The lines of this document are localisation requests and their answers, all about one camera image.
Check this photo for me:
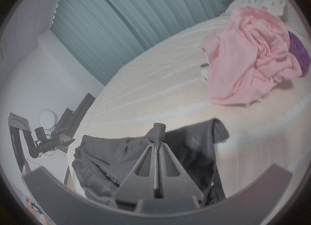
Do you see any bed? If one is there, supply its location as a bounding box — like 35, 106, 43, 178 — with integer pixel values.
64, 0, 311, 210

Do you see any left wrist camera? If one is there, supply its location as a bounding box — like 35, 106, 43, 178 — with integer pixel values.
34, 126, 46, 140

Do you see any pink garment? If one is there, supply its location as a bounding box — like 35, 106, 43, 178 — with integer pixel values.
202, 6, 303, 107

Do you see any round white mirror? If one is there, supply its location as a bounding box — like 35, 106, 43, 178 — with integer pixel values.
38, 109, 57, 130

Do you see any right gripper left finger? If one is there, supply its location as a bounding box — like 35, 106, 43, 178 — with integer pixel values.
114, 145, 159, 211

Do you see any purple garment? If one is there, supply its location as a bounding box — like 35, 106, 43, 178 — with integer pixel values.
287, 31, 311, 77

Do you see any cream printed garment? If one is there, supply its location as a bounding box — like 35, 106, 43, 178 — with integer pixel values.
200, 50, 268, 103

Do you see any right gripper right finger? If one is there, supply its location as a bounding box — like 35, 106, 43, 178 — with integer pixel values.
160, 143, 204, 205

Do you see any blue-green curtain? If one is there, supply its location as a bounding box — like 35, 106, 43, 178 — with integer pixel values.
73, 0, 234, 50
50, 0, 146, 87

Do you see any black T-shirt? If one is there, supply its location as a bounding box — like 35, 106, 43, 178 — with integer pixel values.
72, 118, 230, 207

